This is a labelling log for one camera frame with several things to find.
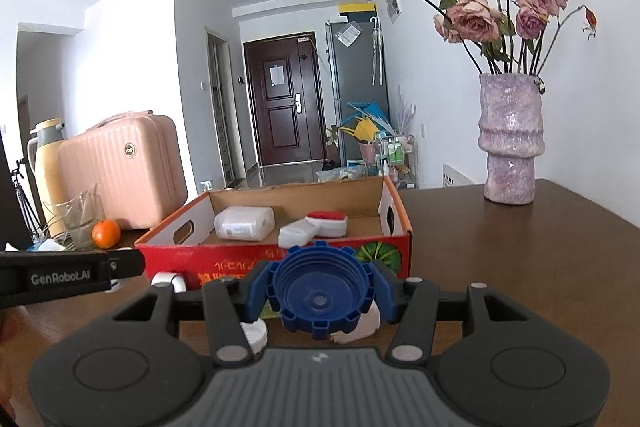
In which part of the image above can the blue plastic lid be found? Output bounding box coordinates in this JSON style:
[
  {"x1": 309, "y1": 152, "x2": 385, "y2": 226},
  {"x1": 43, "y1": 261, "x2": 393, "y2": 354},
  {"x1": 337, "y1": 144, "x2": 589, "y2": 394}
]
[{"x1": 267, "y1": 241, "x2": 375, "y2": 340}]

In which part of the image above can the white rectangular plastic container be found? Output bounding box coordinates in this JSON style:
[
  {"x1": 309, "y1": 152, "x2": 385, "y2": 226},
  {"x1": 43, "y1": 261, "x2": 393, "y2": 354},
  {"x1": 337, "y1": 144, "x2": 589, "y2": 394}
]
[{"x1": 215, "y1": 206, "x2": 276, "y2": 242}]

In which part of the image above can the red white lint brush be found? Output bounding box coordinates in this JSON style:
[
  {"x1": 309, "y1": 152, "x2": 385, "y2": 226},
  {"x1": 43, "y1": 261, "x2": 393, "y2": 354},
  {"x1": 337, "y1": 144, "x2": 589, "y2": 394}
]
[{"x1": 278, "y1": 211, "x2": 348, "y2": 249}]

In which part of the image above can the red cardboard fruit box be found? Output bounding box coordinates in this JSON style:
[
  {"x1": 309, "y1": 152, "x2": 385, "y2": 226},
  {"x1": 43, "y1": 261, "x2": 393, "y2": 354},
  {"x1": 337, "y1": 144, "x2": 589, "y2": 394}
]
[{"x1": 133, "y1": 174, "x2": 414, "y2": 287}]

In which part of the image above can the clear glass cup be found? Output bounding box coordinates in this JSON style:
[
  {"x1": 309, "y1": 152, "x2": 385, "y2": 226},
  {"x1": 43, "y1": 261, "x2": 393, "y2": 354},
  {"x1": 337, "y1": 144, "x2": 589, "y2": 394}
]
[{"x1": 44, "y1": 183, "x2": 105, "y2": 251}]

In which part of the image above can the orange fruit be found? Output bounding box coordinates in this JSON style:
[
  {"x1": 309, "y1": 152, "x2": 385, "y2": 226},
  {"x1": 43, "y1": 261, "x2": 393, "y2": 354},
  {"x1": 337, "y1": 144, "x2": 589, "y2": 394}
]
[{"x1": 91, "y1": 219, "x2": 122, "y2": 249}]

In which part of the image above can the cream thermos jug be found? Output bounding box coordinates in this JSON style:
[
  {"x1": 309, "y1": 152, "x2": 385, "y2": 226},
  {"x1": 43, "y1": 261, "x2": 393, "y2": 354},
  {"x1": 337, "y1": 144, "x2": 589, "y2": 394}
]
[{"x1": 27, "y1": 118, "x2": 66, "y2": 237}]

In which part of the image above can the metal trolley shelf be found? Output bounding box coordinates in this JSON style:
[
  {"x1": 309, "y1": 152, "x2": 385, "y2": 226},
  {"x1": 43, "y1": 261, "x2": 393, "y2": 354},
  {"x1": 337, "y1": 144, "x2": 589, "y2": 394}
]
[{"x1": 375, "y1": 132, "x2": 416, "y2": 191}]

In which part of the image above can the pink hard-shell suitcase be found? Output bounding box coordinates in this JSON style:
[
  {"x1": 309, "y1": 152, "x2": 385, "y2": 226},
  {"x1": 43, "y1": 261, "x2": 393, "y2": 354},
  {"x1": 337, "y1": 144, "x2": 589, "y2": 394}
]
[{"x1": 58, "y1": 110, "x2": 188, "y2": 230}]

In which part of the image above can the lilac textured vase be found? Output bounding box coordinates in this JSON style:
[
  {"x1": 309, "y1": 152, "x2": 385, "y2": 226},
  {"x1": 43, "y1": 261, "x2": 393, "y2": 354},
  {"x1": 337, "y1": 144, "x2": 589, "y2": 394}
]
[{"x1": 478, "y1": 74, "x2": 546, "y2": 206}]

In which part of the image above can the dark brown entrance door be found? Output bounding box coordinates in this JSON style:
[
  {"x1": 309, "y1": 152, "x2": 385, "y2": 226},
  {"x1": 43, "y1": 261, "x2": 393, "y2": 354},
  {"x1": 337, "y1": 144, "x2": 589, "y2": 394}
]
[{"x1": 244, "y1": 32, "x2": 326, "y2": 167}]

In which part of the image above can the grey refrigerator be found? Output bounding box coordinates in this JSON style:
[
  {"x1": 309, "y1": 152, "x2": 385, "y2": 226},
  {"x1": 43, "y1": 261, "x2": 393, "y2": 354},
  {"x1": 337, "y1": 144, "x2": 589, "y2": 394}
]
[{"x1": 324, "y1": 18, "x2": 393, "y2": 168}]

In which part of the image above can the yellow box on fridge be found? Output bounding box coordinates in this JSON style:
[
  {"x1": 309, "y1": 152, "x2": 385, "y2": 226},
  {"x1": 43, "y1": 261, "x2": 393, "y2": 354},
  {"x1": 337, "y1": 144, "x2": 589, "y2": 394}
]
[{"x1": 338, "y1": 2, "x2": 376, "y2": 16}]

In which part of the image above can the white board against wall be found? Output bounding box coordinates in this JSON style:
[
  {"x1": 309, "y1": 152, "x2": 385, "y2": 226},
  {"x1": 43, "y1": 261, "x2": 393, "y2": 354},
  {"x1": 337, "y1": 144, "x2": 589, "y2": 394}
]
[{"x1": 442, "y1": 164, "x2": 475, "y2": 187}]

